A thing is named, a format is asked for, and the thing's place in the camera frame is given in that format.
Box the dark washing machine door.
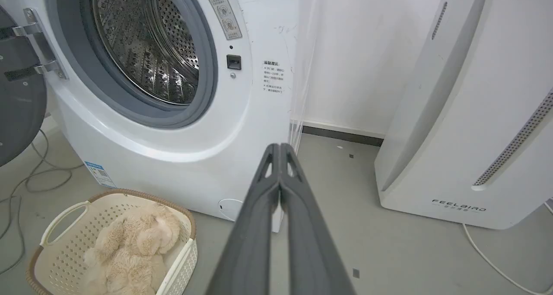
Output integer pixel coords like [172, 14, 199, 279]
[0, 5, 48, 168]

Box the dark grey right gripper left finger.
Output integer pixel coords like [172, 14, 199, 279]
[205, 143, 281, 295]

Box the grey floor cable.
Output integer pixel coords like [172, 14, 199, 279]
[0, 129, 85, 276]

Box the beige plush toy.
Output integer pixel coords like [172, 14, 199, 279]
[80, 203, 181, 295]

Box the white tall air purifier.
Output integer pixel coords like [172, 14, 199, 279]
[374, 0, 553, 230]

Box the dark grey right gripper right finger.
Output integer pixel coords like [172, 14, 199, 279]
[279, 143, 356, 295]

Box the white power cable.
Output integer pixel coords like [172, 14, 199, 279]
[462, 202, 553, 295]

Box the white front-load washing machine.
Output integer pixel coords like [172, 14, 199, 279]
[0, 0, 320, 233]

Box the cream perforated laundry basket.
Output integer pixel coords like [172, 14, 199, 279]
[26, 189, 198, 295]

